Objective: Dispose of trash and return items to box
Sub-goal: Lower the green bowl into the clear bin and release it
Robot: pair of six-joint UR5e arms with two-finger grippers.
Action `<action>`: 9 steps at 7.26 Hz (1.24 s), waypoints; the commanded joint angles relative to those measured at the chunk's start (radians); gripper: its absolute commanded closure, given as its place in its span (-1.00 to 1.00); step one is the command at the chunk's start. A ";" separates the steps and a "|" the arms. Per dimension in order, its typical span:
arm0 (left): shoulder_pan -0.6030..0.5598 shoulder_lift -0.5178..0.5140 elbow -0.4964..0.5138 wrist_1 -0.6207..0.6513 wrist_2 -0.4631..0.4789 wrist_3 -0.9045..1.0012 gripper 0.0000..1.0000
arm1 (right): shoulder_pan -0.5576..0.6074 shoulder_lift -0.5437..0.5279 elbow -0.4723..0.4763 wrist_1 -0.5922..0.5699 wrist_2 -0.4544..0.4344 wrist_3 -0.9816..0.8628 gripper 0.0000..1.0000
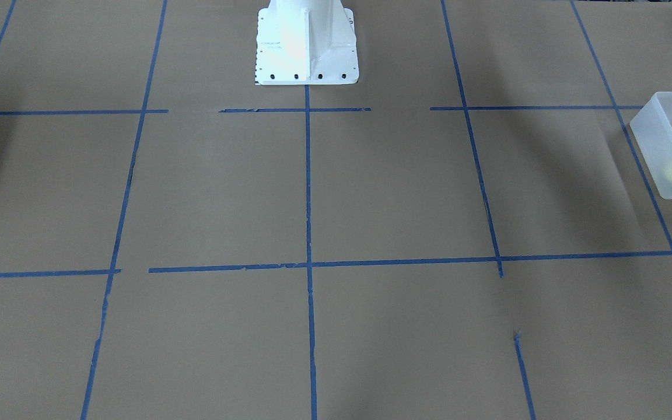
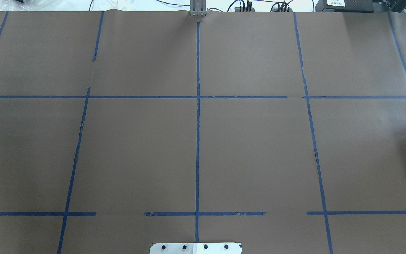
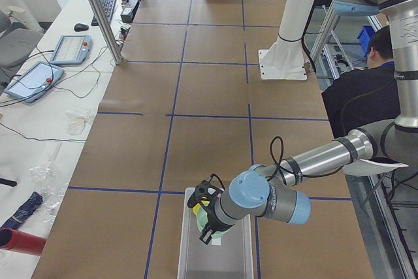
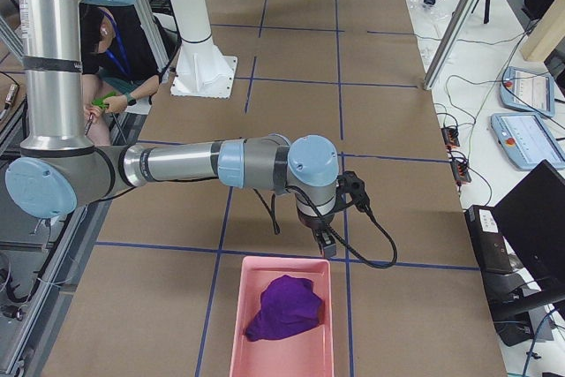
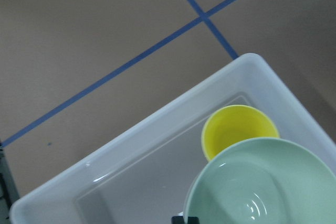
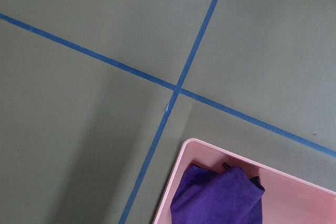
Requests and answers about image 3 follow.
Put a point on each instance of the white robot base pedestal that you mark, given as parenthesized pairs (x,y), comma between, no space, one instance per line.
(284,60)

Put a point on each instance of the black keyboard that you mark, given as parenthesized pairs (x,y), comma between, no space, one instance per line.
(108,7)

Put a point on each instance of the seated person in black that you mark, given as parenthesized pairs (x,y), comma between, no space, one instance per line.
(363,96)

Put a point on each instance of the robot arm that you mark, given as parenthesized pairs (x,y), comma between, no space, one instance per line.
(267,191)

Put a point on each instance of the dark blue folded umbrella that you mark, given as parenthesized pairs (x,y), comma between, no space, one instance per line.
(24,212)

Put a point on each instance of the light green bowl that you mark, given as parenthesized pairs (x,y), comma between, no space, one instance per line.
(201,216)

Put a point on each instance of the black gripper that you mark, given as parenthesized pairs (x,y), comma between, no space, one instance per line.
(212,221)

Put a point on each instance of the blue teach pendant far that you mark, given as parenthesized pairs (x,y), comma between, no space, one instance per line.
(71,50)

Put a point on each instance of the blue teach pendant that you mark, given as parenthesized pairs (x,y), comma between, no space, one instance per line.
(35,82)
(71,50)

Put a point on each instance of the clear plastic bag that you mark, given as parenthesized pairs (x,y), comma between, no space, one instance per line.
(51,186)

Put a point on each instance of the blue teach pendant near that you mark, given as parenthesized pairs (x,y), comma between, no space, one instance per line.
(35,82)

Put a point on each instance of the aluminium frame post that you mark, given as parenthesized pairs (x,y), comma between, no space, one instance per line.
(106,30)

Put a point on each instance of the red cylinder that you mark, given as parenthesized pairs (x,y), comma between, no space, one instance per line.
(21,242)

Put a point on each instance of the black computer mouse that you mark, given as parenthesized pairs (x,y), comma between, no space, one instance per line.
(80,27)

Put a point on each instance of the white crumpled cloth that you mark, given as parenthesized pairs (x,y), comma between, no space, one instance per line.
(77,121)

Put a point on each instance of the white chair seat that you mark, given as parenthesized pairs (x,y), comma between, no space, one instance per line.
(364,167)

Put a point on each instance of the blue storage bin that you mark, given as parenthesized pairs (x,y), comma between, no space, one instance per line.
(364,37)

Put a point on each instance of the grey office chair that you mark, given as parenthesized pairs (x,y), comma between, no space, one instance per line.
(17,43)

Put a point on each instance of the yellow plastic cup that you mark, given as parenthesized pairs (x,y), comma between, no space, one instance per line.
(196,208)

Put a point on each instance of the clear plastic storage box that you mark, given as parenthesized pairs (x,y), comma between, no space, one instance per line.
(229,256)

